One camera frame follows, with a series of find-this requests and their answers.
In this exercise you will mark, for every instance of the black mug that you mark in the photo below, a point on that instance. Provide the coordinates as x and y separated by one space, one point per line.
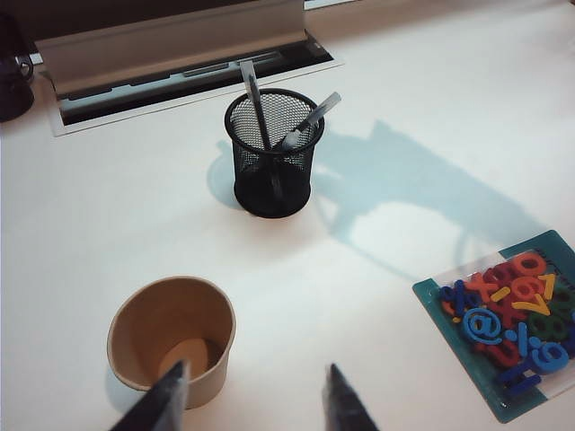
13 85

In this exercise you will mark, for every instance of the beige paper cup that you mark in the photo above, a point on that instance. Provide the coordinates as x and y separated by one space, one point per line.
148 314

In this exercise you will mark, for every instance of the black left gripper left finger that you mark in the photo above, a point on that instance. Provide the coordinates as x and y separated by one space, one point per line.
157 404

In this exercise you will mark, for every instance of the brown fabric desk partition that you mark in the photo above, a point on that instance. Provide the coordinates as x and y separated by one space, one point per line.
135 13

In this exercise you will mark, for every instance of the black mesh pen holder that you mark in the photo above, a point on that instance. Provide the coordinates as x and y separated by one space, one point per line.
269 188

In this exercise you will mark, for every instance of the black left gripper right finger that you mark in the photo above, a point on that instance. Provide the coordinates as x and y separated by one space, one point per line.
346 404

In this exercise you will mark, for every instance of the black pen with clear cap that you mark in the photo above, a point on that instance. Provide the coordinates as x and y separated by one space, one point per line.
257 103

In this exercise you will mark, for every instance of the teal foam letters blister pack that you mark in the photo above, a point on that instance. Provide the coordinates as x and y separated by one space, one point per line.
507 323

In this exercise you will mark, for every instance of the white markers in holder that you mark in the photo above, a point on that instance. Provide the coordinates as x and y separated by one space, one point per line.
314 117

